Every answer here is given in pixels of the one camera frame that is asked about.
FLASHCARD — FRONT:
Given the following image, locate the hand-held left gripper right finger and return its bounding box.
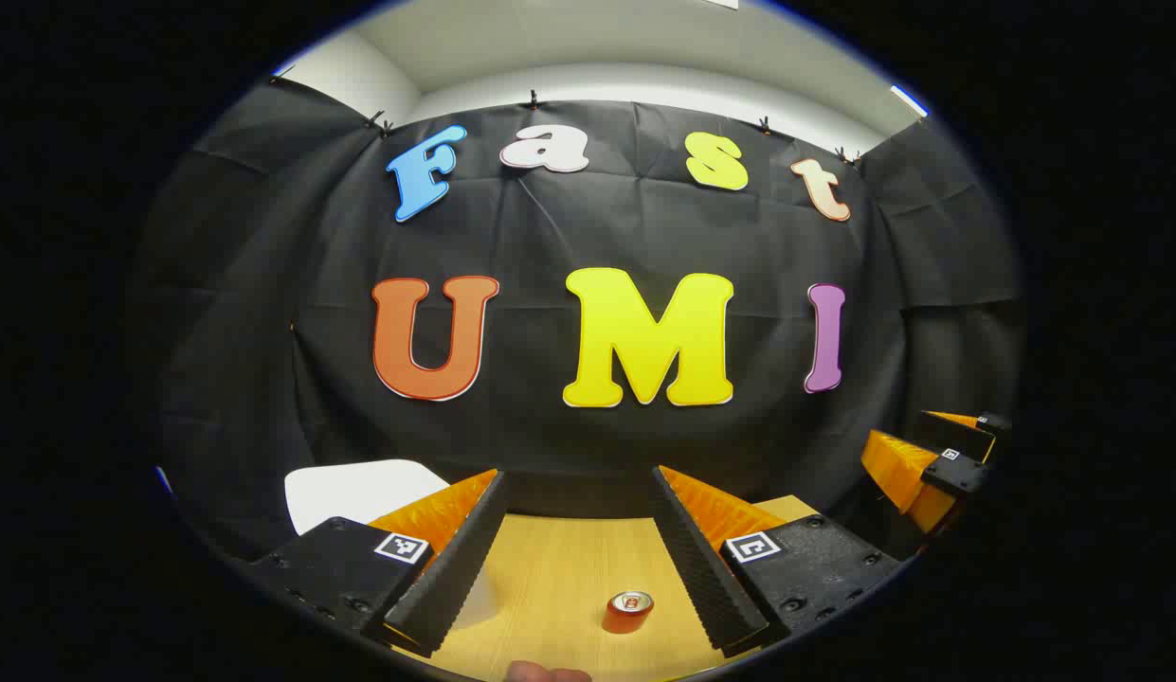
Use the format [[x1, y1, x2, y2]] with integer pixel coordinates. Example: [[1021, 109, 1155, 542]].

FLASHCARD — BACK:
[[650, 464, 905, 659]]

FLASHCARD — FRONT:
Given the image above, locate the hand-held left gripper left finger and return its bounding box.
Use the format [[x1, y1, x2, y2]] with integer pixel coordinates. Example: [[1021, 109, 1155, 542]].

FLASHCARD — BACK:
[[249, 468, 510, 658]]

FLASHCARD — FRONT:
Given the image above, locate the red pop can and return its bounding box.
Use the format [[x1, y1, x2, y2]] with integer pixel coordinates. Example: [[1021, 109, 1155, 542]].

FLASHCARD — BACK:
[[603, 590, 655, 636]]

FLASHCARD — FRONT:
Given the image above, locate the white desktop garbage bin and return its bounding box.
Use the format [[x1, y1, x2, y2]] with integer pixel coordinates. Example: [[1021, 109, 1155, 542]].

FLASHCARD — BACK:
[[284, 459, 498, 631]]

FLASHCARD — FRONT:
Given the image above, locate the wooden desktop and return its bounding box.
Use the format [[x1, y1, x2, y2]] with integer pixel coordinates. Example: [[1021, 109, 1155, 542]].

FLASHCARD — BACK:
[[398, 493, 821, 682]]

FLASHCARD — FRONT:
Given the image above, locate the black backdrop cloth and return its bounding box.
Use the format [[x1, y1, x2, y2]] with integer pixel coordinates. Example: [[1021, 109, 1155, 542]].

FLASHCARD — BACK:
[[156, 76, 1024, 569]]

